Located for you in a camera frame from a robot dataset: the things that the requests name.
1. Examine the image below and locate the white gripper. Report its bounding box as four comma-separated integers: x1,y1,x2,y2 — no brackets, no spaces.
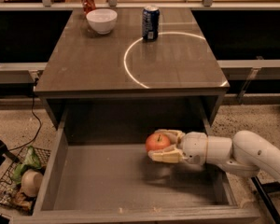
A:
148,129,207,165

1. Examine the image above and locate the red apple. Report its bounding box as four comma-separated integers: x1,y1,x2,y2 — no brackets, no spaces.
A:
146,133,171,151

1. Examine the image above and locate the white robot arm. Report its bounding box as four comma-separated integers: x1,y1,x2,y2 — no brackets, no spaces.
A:
147,130,280,183

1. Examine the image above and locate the open grey top drawer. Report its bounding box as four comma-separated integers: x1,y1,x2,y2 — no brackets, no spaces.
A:
9,97,262,224

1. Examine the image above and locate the grey cabinet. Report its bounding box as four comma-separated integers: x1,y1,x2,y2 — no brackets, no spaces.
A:
35,7,229,124

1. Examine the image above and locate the black metal leg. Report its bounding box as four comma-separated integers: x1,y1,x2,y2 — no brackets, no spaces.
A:
251,176,280,224

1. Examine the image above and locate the blue soda can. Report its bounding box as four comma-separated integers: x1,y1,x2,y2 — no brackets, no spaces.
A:
142,5,160,41

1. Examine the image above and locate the green chip bag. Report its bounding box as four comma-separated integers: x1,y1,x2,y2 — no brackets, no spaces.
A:
11,146,42,185

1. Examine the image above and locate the white bowl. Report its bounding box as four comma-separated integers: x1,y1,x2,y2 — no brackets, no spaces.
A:
86,8,118,35

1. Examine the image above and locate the beige cup in basket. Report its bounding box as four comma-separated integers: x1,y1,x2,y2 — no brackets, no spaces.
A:
21,169,43,198

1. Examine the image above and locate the black power cable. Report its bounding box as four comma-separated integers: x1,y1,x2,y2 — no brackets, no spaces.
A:
8,77,44,152

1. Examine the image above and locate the wire basket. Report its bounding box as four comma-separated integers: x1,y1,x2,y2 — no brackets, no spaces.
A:
0,146,52,213

